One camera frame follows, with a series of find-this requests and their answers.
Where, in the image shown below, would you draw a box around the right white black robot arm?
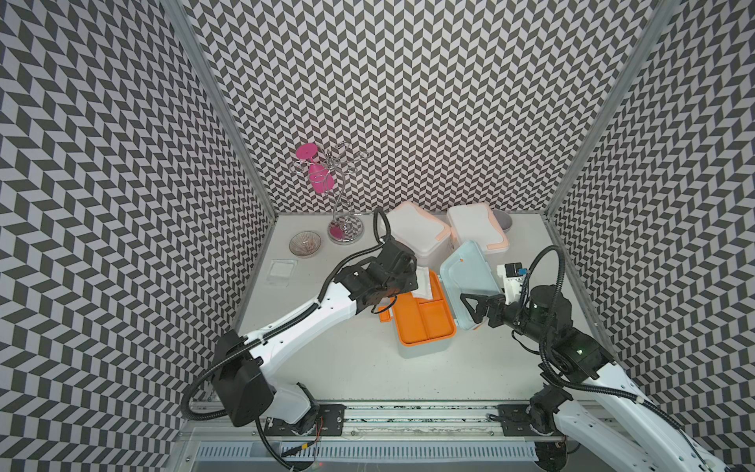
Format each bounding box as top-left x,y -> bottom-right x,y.
459,245 -> 730,471

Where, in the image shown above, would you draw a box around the orange tray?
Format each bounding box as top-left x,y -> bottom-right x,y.
377,271 -> 457,355

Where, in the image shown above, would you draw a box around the right white first aid box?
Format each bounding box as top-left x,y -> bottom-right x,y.
446,203 -> 510,255

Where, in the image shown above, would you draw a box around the small clear glass bowl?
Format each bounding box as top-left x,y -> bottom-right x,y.
288,231 -> 322,259

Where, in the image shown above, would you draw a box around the middle white first aid box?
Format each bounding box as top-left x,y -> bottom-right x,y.
387,201 -> 452,273

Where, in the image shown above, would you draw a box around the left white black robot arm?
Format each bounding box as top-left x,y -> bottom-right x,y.
180,208 -> 418,435

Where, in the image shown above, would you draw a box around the blue first aid kit box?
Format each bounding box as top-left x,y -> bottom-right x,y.
391,240 -> 503,359

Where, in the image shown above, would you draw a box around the white first aid box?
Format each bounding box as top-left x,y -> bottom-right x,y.
446,203 -> 510,255
387,201 -> 452,273

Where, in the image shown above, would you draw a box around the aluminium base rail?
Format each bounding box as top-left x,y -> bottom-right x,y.
176,400 -> 668,444

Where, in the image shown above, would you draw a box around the silver wire stand pink ornaments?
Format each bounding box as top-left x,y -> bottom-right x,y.
295,143 -> 365,246

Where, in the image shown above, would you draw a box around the small grey round bowl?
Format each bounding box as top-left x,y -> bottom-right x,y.
493,210 -> 513,233

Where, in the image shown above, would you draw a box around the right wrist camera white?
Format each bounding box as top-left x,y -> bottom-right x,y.
497,263 -> 527,303

